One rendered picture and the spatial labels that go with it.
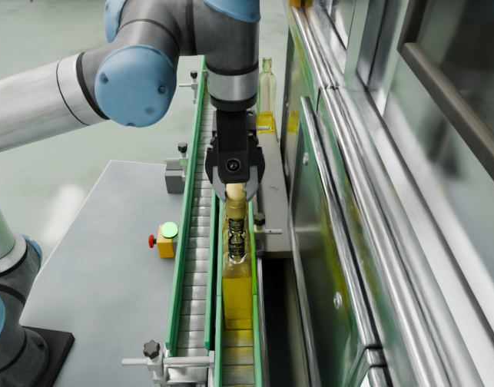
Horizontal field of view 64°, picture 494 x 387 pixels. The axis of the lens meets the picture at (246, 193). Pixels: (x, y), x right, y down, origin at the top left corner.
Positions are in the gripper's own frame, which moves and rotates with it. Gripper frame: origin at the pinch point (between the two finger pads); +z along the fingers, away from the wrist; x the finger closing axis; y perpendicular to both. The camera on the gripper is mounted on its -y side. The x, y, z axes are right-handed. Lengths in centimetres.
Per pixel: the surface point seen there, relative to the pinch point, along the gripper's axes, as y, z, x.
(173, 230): 22.9, 33.7, 18.2
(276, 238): 16.9, 30.7, -10.1
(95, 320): 1, 43, 37
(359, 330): -32.5, -13.3, -12.1
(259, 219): 11.6, 17.6, -5.0
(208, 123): 73, 31, 11
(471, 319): -37.8, -24.6, -16.3
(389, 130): -15.4, -24.5, -17.1
